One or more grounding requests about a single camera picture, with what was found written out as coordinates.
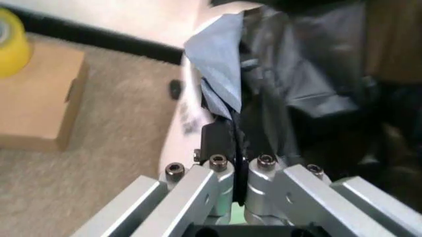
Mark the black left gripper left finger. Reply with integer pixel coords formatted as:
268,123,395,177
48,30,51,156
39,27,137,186
70,118,239,237

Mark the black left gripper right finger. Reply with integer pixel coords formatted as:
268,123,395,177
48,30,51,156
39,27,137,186
245,154,422,237

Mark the black plastic garbage bag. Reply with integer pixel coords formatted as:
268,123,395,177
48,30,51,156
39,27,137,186
182,0,400,207

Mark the white trash bin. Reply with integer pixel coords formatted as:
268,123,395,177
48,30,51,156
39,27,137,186
157,0,265,178

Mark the brown cardboard box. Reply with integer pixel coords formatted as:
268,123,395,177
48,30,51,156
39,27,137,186
0,32,90,152

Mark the black baseboard strip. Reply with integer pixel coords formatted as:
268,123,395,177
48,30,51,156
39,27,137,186
0,0,185,67

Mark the brown wooden cabinet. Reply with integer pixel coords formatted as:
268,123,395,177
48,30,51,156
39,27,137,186
362,0,422,81

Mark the yellow tape roll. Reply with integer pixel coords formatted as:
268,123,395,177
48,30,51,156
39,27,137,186
0,6,35,80

